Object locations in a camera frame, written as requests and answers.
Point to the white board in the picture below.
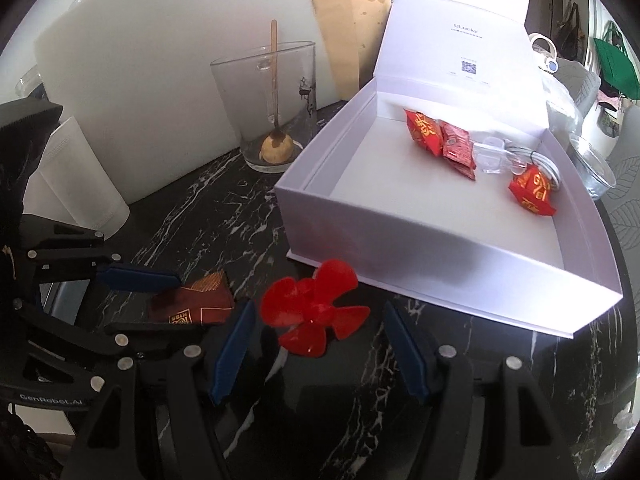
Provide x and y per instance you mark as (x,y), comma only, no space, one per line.
(165,60)

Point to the clear plastic case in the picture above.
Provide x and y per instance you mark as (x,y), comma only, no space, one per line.
(492,155)

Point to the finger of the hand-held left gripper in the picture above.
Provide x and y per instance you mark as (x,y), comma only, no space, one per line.
(145,342)
(140,279)

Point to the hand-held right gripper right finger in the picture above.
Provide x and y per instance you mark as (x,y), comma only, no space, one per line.
(407,355)

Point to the clear plastic bag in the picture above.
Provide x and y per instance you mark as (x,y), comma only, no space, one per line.
(560,105)

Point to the white kettle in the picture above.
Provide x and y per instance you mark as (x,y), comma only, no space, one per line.
(545,55)

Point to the brown food ball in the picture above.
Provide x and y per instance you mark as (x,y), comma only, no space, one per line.
(276,149)

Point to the frosted plastic cup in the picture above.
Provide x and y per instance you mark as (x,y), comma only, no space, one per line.
(75,175)

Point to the red plastic fan blade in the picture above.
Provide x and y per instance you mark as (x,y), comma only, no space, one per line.
(300,305)

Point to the metal bowl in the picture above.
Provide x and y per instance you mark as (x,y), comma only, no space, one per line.
(592,167)

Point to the wooden stick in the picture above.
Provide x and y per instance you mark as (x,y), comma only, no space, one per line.
(274,75)

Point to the green tote bag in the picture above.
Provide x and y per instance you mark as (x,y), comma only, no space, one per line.
(617,67)

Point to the hanging dark bags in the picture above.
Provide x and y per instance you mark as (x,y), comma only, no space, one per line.
(570,30)

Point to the dark red snack packet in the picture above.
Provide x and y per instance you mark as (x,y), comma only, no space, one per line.
(200,300)

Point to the glass cup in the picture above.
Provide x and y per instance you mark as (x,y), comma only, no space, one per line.
(260,100)

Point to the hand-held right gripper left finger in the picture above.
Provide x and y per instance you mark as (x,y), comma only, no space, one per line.
(232,355)

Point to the white gift box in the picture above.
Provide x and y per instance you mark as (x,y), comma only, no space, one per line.
(425,220)

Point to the grey leaf-pattern chair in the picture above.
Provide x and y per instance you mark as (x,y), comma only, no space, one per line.
(625,210)

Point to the kraft paper bag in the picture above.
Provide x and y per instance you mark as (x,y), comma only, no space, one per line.
(350,35)

